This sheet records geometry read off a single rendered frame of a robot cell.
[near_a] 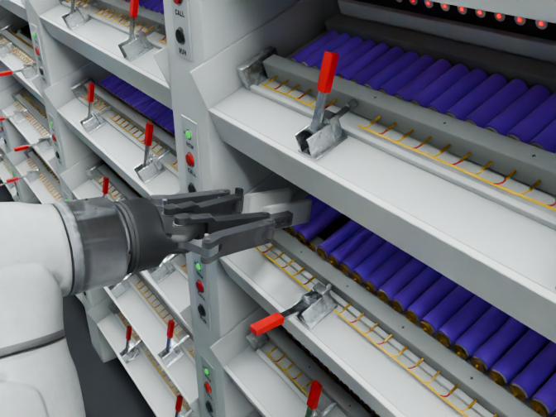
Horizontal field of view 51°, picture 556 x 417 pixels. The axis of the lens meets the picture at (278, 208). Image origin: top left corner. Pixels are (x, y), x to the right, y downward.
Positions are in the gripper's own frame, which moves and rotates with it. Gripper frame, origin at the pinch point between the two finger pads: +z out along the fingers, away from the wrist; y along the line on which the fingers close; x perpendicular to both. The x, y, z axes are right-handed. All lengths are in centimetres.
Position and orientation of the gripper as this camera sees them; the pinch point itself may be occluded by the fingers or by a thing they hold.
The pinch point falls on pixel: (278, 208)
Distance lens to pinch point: 70.7
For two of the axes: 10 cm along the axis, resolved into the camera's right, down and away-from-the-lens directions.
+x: -1.2, 9.1, 4.0
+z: 8.0, -1.5, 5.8
